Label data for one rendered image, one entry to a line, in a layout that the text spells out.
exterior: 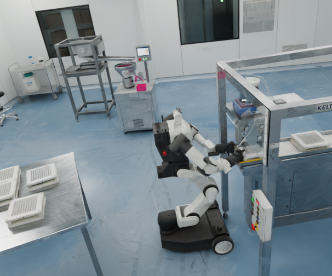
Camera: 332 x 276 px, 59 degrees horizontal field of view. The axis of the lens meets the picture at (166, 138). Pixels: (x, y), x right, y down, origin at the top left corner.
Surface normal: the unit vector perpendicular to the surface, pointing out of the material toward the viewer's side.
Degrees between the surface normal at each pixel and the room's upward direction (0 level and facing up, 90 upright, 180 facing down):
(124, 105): 90
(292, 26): 90
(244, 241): 0
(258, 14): 90
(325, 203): 90
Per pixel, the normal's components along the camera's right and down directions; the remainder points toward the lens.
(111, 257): -0.12, -0.87
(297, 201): 0.12, 0.46
